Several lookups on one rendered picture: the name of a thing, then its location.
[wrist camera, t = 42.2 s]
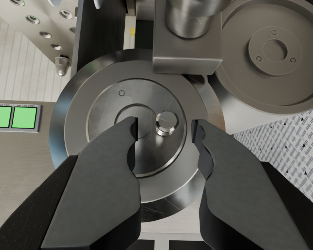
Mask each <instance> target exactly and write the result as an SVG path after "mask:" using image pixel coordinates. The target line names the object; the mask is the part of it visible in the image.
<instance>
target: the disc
mask: <svg viewBox="0 0 313 250"><path fill-rule="evenodd" d="M152 56H153V50H152V49H142V48H135V49H124V50H119V51H115V52H111V53H108V54H105V55H103V56H101V57H99V58H97V59H95V60H93V61H91V62H90V63H88V64H87V65H86V66H84V67H83V68H82V69H80V70H79V71H78V72H77V73H76V74H75V75H74V76H73V77H72V78H71V79H70V80H69V82H68V83H67V84H66V86H65V87H64V88H63V90H62V92H61V93H60V95H59V97H58V99H57V101H56V103H55V106H54V109H53V112H52V116H51V121H50V128H49V145H50V152H51V157H52V161H53V164H54V167H55V169H56V168H57V167H58V166H59V165H60V164H61V163H62V162H63V161H64V160H65V159H66V158H67V157H68V155H67V151H66V147H65V141H64V124H65V118H66V114H67V110H68V108H69V105H70V103H71V100H72V99H73V97H74V95H75V94H76V92H77V91H78V89H79V88H80V87H81V86H82V85H83V84H84V82H85V81H86V80H88V79H89V78H90V77H91V76H92V75H94V74H95V73H96V72H98V71H99V70H101V69H103V68H105V67H107V66H109V65H112V64H114V63H118V62H123V61H129V60H146V61H152ZM182 75H183V76H184V77H185V78H186V79H188V80H189V81H190V82H191V84H192V85H193V86H194V87H195V88H196V90H197V91H198V93H199V94H200V96H201V98H202V100H203V102H204V104H205V107H206V110H207V113H208V118H209V122H210V123H211V124H213V125H214V126H216V127H217V128H219V129H221V130H222V131H224V132H226V128H225V120H224V115H223V111H222V108H221V105H220V102H219V100H218V98H217V96H216V94H215V93H214V91H213V89H212V87H211V86H210V85H209V83H208V82H207V80H206V79H205V78H204V77H203V76H202V75H196V74H182ZM205 181H206V180H205V178H204V177H203V175H202V174H201V172H200V171H199V169H198V171H197V172H196V174H195V175H194V176H193V177H192V179H191V180H190V181H189V182H188V183H187V184H186V185H184V186H183V187H182V188H181V189H179V190H178V191H176V192H175V193H173V194H171V195H169V196H167V197H165V198H162V199H160V200H156V201H153V202H148V203H141V223H145V222H152V221H156V220H160V219H164V218H166V217H169V216H171V215H174V214H176V213H178V212H180V211H181V210H183V209H185V208H186V207H188V206H189V205H191V204H192V203H193V202H194V201H195V200H196V199H197V198H199V197H200V196H201V194H202V193H203V190H204V185H205Z"/></svg>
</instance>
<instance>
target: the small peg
mask: <svg viewBox="0 0 313 250"><path fill-rule="evenodd" d="M178 124H179V118H178V115H177V114H176V113H175V112H174V111H172V110H163V111H161V112H160V113H159V114H158V116H157V118H156V132H157V133H158V134H159V135H160V136H163V137H167V136H170V135H171V134H172V133H173V132H174V131H175V129H176V128H177V127H178Z"/></svg>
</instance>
